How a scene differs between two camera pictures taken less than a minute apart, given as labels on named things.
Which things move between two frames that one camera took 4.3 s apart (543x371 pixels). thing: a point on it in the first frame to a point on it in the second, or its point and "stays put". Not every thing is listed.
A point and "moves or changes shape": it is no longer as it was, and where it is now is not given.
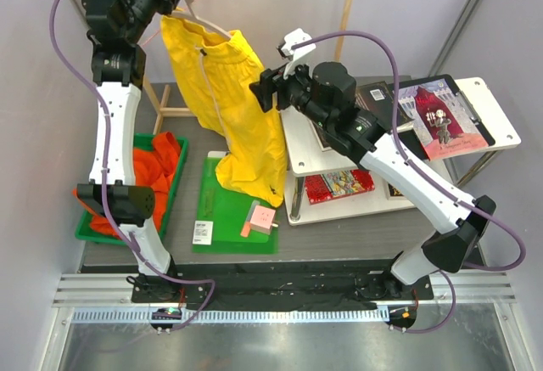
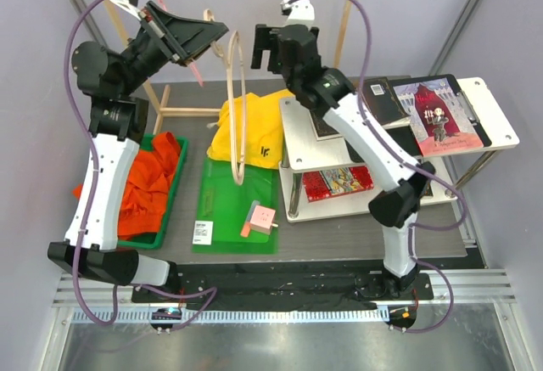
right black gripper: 268,83 to 265,38
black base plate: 277,286 stays put
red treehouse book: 327,186 stays put
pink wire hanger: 194,0 to 165,8
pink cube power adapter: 262,219 stays put
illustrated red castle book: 443,126 stays put
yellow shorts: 212,74 moves or changes shape
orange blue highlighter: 246,228 stays put
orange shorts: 152,168 stays put
